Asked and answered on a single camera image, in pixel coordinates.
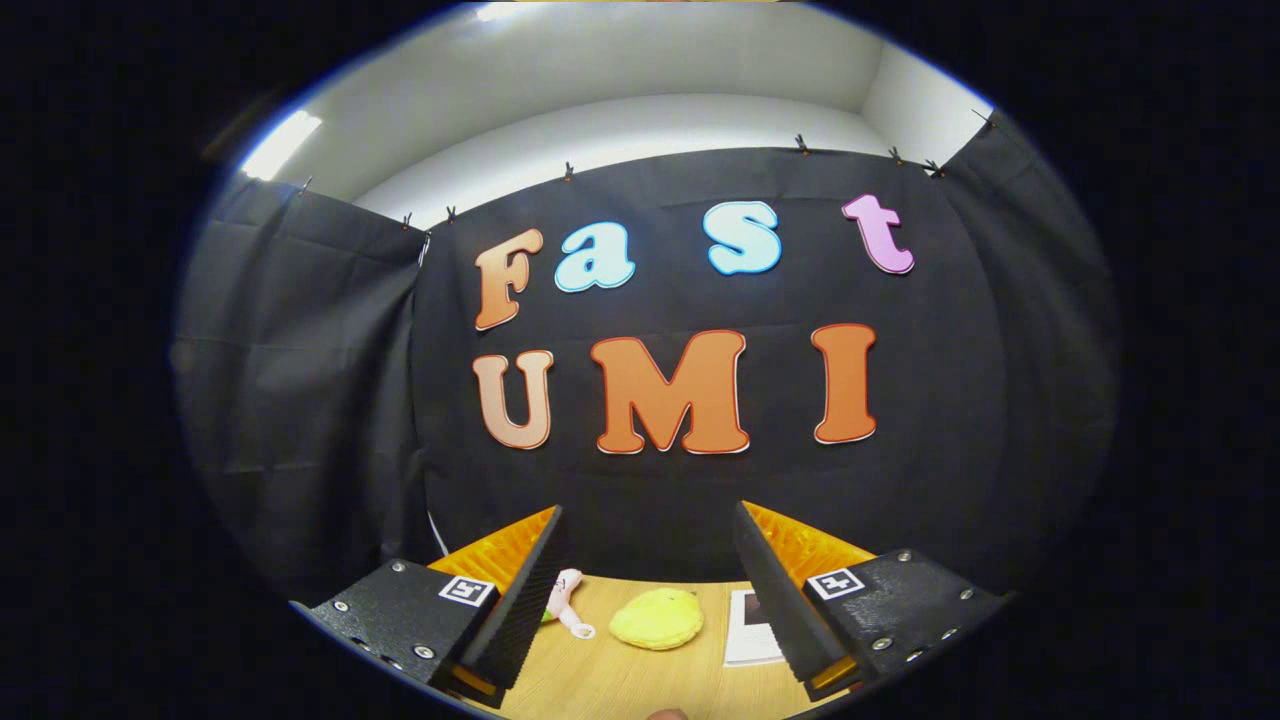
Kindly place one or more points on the pink starfish plush toy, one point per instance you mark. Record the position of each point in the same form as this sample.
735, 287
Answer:
565, 600

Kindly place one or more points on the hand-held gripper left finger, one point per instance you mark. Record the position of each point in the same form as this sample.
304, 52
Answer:
525, 610

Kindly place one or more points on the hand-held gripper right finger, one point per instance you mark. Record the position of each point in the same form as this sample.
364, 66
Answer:
775, 600

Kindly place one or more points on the white booklet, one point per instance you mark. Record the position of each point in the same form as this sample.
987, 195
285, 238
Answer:
750, 640

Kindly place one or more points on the row of black cloth clips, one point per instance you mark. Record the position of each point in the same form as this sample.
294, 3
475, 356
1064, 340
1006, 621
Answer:
801, 146

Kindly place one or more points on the long ceiling light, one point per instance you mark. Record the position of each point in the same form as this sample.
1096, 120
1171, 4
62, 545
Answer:
280, 145

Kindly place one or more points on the yellow knitted plush toy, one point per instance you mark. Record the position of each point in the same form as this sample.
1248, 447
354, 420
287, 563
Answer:
655, 620

